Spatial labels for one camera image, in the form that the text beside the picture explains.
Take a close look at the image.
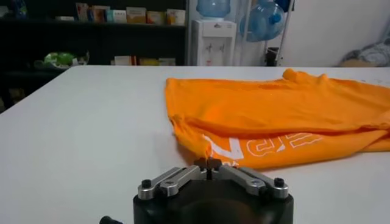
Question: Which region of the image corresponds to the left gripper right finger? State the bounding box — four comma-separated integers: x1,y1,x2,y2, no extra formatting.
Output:
210,157,289,200

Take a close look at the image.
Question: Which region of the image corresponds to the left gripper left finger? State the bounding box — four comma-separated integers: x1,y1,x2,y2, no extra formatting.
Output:
137,157,210,201

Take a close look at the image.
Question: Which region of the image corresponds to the orange t-shirt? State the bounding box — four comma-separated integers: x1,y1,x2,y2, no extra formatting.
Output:
164,68,390,170

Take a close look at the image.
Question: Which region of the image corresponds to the pile of grey clothes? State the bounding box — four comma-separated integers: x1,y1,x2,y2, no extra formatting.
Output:
339,40,390,68

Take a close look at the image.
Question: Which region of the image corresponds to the yellow green box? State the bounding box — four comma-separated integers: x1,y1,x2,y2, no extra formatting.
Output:
138,57,160,66

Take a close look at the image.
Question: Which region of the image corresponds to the wide red white box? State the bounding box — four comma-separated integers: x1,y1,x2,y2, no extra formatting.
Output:
113,55,138,66

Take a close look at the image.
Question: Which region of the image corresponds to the white water dispenser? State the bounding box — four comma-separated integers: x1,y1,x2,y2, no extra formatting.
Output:
191,18,238,67

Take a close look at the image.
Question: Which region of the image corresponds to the white metal jug rack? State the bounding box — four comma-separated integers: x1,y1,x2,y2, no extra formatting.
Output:
237,0,296,67

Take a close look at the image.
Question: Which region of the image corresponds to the big brown cardboard box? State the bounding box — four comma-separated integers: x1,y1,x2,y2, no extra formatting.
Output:
339,58,376,68

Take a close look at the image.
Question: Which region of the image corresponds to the white orange medicine box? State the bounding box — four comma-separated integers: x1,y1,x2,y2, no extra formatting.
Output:
166,9,186,26

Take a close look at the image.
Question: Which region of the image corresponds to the red white medicine box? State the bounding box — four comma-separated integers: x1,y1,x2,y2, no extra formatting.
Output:
146,11,167,26

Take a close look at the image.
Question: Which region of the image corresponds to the black shelving unit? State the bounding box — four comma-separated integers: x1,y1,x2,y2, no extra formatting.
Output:
0,0,188,112

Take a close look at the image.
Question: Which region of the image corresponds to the green snack bag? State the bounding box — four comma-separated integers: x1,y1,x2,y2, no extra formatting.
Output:
34,51,90,69

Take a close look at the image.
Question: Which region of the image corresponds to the yellow white medicine box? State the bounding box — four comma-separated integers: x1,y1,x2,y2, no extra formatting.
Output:
126,7,147,24

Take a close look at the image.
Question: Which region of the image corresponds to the white teal medicine box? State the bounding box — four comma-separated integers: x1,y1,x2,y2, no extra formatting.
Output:
107,9,127,24

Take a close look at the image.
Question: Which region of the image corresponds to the labelled blue water jug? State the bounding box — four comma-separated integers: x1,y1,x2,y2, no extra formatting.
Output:
196,0,232,20

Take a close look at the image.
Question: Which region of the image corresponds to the orange dark medicine box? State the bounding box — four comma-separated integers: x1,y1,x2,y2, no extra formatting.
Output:
90,5,111,23

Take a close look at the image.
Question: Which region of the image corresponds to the white red upright box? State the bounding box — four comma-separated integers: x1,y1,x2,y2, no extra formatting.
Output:
76,2,90,23

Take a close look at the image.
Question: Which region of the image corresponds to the blue plastic bottle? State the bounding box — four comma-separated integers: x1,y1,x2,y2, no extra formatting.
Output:
11,0,29,18

